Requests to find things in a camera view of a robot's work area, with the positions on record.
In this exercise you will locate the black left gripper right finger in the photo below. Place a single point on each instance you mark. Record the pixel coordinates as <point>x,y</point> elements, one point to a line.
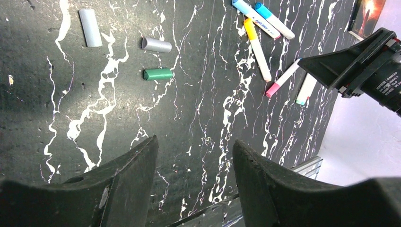
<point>274,196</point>

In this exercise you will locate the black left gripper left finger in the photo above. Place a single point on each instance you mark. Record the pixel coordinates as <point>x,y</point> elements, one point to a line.
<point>116,194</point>

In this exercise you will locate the pink capped marker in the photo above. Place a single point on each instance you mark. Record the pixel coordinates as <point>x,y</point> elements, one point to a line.
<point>282,79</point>

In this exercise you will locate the grey pen cap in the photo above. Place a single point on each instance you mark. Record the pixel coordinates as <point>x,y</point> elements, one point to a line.
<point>156,45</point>
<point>90,28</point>

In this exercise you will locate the light blue capped marker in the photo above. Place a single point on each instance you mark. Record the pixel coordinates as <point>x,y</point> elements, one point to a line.
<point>273,20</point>

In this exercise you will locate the green pen cap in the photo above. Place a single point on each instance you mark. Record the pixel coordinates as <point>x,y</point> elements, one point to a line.
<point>157,74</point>

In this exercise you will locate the yellow capped marker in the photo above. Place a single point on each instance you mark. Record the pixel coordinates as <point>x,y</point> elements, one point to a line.
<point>257,49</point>

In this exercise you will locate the dark paperback book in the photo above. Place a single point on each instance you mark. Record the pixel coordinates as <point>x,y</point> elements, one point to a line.
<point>364,17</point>

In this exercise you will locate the aluminium frame rail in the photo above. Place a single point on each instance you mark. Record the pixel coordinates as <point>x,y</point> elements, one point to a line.
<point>309,168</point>

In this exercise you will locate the grey pen cap on table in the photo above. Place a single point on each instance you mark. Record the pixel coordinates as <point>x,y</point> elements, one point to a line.
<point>90,28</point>

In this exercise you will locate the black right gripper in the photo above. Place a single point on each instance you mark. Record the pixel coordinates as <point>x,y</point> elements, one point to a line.
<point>371,67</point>

